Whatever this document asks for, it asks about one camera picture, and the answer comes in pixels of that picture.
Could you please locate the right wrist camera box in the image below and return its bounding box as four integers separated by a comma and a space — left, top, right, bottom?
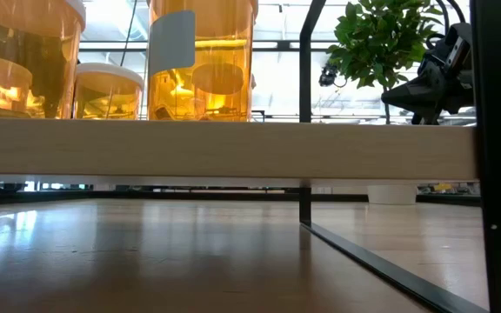
444, 22, 473, 76

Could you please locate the black hanging cable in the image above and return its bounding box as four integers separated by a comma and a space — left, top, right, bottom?
119, 0, 138, 66

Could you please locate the light wooden shelf board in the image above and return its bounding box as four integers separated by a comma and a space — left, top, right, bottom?
0, 117, 480, 189

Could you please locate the green leafy potted tree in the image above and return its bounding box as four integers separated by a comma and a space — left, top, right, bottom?
326, 0, 445, 125

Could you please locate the orange pill bottle white cap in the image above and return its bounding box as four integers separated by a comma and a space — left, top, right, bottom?
0, 0, 87, 119
73, 63, 145, 121

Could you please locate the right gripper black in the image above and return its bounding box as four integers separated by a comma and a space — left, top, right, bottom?
380, 47, 473, 126

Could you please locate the black hanging camera device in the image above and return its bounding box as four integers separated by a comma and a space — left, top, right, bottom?
318, 63, 343, 87

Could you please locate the white plant pot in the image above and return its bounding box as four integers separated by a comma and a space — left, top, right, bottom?
366, 185, 419, 206

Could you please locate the orange pill bottle grey label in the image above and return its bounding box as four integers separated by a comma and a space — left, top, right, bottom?
147, 0, 259, 123

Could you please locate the black ceiling rail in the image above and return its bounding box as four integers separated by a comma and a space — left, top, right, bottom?
78, 40, 408, 52

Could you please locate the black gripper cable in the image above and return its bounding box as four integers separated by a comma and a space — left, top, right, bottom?
425, 0, 469, 49

